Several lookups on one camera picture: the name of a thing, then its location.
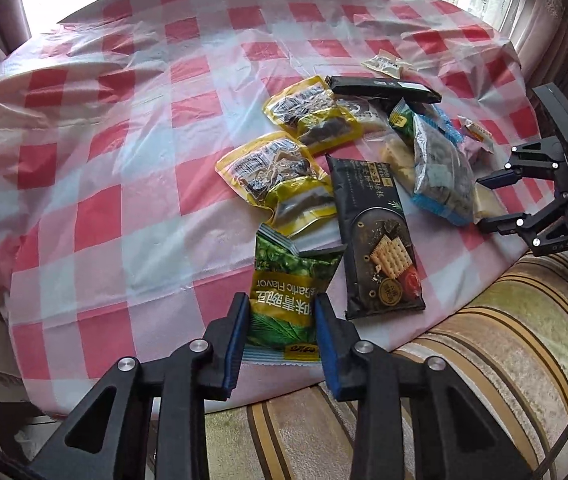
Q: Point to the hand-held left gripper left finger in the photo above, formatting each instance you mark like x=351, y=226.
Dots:
x=239, y=340

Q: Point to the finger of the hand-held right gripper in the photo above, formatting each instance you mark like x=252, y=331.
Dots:
x=494, y=178
x=496, y=224

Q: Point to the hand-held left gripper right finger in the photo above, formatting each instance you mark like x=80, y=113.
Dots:
x=324, y=345

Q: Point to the pale white snack packet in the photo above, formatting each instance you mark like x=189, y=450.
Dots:
x=486, y=202

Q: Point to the small pink white sachet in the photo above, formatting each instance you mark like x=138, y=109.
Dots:
x=479, y=132

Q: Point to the blue-edged clear snack packet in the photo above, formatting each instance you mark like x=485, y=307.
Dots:
x=439, y=170
x=448, y=130

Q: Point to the green pea snack packet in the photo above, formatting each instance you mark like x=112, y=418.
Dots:
x=284, y=285

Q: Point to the small green snack packet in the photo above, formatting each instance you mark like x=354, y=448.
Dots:
x=401, y=122

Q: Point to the black cracker packet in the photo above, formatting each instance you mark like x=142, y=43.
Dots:
x=384, y=89
x=369, y=220

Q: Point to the yellow snack packet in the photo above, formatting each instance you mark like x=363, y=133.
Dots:
x=269, y=165
x=309, y=110

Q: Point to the clear packet of pale snacks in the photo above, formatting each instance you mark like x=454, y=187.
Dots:
x=396, y=157

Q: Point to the red white checkered tablecloth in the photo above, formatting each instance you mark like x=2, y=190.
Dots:
x=113, y=160

